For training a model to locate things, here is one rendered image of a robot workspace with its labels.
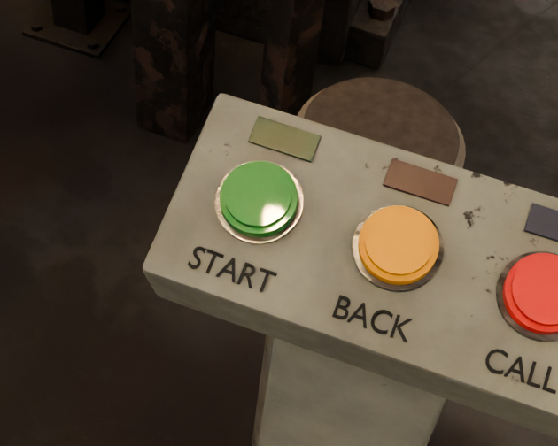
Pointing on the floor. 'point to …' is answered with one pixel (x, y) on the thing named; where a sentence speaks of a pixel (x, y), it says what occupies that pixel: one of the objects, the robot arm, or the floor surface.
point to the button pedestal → (366, 292)
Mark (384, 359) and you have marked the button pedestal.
